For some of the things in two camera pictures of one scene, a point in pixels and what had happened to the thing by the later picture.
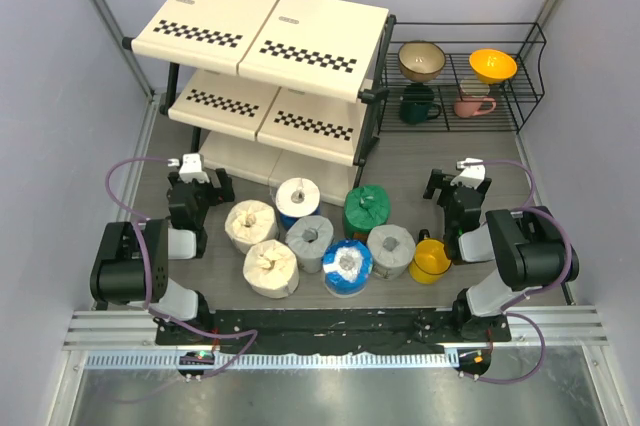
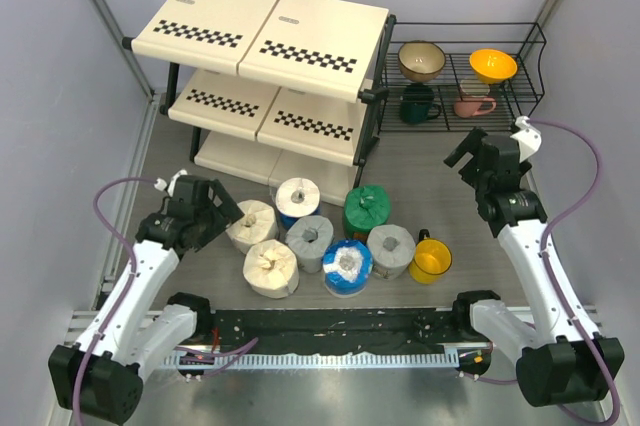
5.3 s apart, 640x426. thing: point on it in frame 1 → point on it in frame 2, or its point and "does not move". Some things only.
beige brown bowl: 421,61 does not move
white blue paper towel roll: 295,198 does not move
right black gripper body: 445,201 → 525,167
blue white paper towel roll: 347,267 does not move
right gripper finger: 435,181 → 470,143
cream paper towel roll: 271,268 does not move
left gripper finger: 226,185 → 224,210
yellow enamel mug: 429,262 does not move
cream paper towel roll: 248,222 does not move
